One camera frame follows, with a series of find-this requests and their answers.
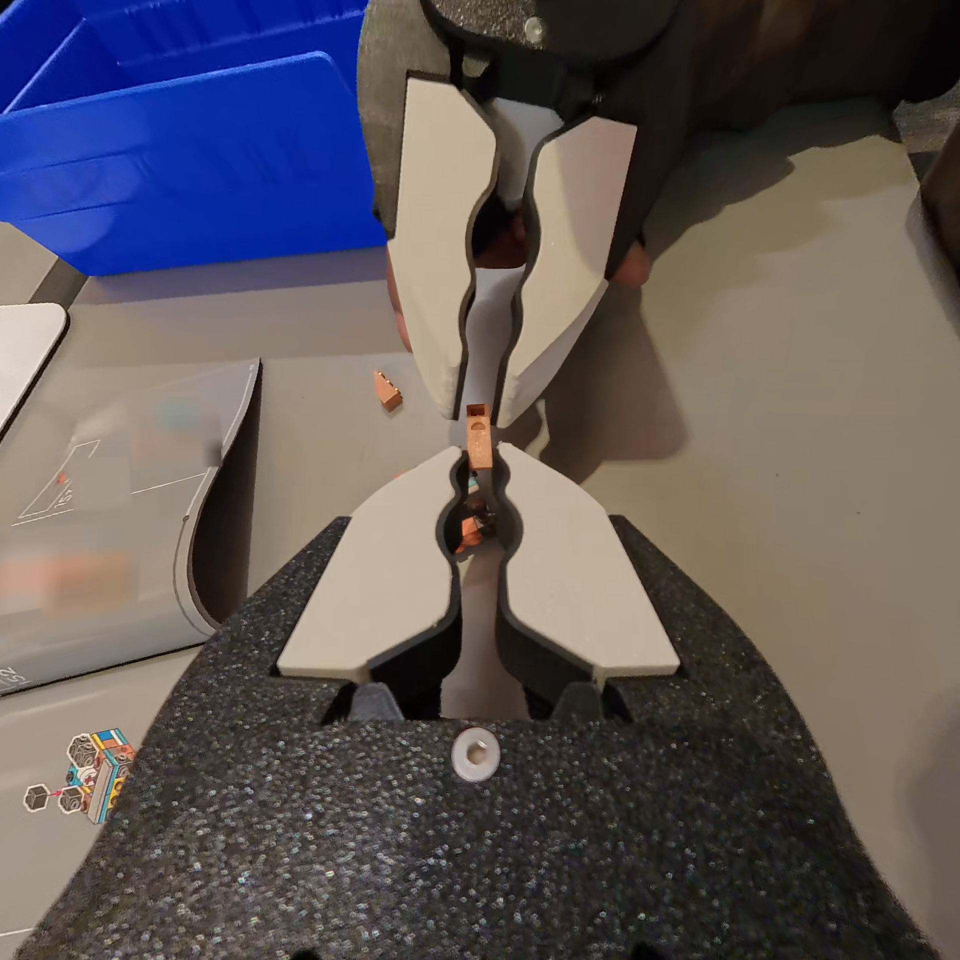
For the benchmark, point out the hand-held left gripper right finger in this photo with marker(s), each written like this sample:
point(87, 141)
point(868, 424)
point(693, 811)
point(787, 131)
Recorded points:
point(585, 585)

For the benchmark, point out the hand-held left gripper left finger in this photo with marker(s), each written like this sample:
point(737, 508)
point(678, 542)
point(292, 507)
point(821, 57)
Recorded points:
point(375, 585)

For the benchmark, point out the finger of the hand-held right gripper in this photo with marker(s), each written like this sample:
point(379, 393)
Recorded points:
point(435, 225)
point(577, 225)

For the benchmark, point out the small brown slope brick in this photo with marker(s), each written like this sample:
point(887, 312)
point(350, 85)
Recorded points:
point(390, 391)

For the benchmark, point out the multicoloured toy brick model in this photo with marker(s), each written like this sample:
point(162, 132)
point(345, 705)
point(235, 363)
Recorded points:
point(480, 442)

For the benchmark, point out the person's right forearm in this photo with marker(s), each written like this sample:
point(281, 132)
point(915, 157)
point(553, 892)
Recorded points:
point(787, 60)

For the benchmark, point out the person's right hand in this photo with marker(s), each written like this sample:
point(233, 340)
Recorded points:
point(499, 240)

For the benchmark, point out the grey instruction booklet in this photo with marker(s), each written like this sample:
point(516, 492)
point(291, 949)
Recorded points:
point(165, 517)

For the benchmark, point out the blue plastic bin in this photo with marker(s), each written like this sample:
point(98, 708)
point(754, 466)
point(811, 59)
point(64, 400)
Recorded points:
point(187, 187)

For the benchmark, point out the white flat pad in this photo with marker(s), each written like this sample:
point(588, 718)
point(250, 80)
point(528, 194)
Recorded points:
point(26, 352)

